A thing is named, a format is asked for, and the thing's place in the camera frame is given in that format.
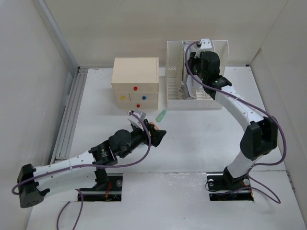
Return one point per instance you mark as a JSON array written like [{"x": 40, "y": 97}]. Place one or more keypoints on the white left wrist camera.
[{"x": 136, "y": 118}]

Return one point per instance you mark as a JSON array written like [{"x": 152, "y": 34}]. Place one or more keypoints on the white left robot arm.
[{"x": 87, "y": 170}]

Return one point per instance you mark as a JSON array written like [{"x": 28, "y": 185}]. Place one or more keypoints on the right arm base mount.
[{"x": 220, "y": 189}]

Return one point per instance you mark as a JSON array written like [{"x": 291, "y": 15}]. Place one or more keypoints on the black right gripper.
[{"x": 192, "y": 60}]

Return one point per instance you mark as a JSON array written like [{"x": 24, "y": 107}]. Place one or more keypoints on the white plastic file organizer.
[{"x": 173, "y": 74}]

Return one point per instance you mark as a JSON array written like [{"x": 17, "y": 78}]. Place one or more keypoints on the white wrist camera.
[
  {"x": 204, "y": 45},
  {"x": 136, "y": 118}
]

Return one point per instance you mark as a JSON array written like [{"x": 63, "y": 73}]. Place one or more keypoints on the grey setup guide booklet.
[{"x": 187, "y": 89}]

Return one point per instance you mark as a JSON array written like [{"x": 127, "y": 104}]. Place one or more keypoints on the beige wooden drawer cabinet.
[{"x": 135, "y": 82}]

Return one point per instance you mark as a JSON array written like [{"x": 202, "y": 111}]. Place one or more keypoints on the aluminium frame rail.
[{"x": 63, "y": 139}]

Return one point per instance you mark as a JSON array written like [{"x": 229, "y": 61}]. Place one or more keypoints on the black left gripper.
[{"x": 155, "y": 135}]

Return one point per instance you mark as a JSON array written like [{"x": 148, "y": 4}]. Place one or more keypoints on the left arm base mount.
[{"x": 110, "y": 192}]

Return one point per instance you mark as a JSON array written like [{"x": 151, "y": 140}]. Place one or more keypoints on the orange highlighter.
[{"x": 155, "y": 127}]

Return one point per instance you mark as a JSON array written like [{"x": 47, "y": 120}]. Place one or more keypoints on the green highlighter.
[{"x": 161, "y": 116}]

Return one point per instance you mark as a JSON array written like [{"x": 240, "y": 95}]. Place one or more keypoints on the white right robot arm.
[{"x": 260, "y": 132}]

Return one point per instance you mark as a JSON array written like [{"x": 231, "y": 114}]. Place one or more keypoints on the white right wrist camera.
[{"x": 204, "y": 45}]

